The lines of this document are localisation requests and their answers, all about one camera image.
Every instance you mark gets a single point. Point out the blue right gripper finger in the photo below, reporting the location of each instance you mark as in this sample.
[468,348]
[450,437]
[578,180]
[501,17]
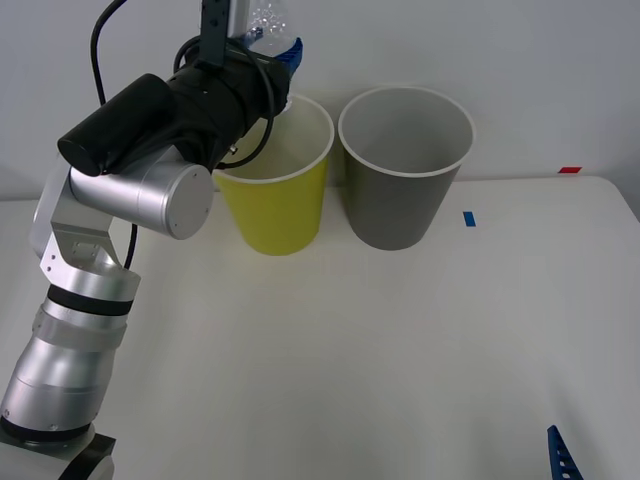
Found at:
[561,457]

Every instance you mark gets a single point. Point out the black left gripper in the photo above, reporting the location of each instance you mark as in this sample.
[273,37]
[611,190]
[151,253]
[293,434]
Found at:
[225,100]

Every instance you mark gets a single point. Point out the grey plastic waste bin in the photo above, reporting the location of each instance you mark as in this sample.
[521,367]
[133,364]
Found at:
[395,210]

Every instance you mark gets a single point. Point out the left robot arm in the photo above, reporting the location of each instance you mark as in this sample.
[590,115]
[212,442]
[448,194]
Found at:
[150,200]

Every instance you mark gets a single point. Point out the clear plastic bottle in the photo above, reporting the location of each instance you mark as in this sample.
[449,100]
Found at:
[270,25]

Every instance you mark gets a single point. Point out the yellow-green plastic waste bin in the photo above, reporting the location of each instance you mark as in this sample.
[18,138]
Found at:
[280,215]

